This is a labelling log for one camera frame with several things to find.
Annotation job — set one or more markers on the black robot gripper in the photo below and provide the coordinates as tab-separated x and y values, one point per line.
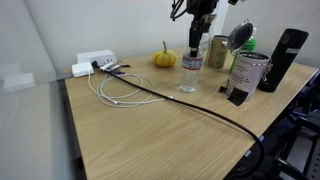
198	7

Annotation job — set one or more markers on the clear plastic water bottle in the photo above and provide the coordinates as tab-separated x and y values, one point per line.
190	70

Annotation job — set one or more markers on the olive green tin can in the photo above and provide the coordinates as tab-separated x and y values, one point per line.
217	52

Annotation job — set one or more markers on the small yellow pumpkin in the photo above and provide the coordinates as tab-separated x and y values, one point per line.
164	58

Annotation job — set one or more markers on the green plastic bottle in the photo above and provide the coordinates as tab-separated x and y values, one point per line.
248	46

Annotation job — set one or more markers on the white canister with hinged lid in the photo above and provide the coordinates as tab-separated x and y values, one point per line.
250	67

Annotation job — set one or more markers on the black tape piece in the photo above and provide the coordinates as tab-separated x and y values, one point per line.
237	96

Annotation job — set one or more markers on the tall black cylinder speaker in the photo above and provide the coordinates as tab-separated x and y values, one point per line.
282	57

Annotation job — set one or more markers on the silver connector plug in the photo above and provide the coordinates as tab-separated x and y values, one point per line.
109	67

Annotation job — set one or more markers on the white power strip box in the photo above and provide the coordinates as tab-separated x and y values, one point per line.
102	57

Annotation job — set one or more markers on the white power adapter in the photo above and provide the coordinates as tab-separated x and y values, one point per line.
82	69

